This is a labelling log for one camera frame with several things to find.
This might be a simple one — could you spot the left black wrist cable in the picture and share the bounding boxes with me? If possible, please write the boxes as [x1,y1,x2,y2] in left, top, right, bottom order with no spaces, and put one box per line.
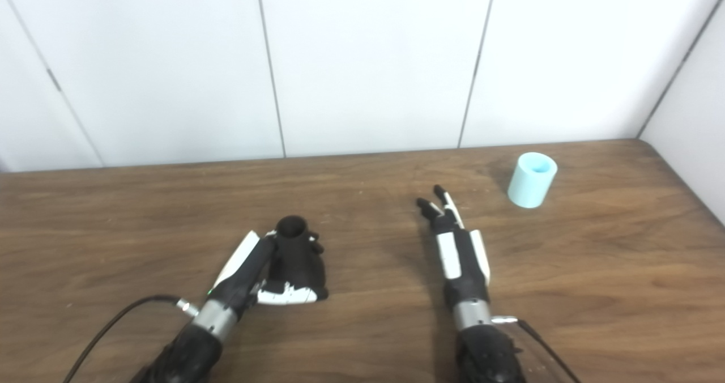
[62,295,200,383]

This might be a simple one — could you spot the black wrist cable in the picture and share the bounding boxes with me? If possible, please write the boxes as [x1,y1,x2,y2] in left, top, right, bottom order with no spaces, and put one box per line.
[62,295,200,383]
[492,315,581,383]

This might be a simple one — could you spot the light-blue hose piece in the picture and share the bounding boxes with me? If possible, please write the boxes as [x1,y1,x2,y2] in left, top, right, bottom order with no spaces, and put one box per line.
[507,152,558,209]

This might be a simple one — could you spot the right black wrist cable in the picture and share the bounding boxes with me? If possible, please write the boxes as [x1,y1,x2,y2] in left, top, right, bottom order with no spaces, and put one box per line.
[492,315,581,383]

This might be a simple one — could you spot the black flared nozzle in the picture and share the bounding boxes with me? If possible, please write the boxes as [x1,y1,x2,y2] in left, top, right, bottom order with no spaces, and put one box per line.
[266,215,328,301]

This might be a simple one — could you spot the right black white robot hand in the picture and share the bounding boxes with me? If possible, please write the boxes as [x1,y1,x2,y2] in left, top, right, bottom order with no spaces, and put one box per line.
[416,185,492,305]

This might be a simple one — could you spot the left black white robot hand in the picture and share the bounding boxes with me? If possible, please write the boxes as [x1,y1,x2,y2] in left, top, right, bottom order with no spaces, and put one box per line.
[207,229,329,318]

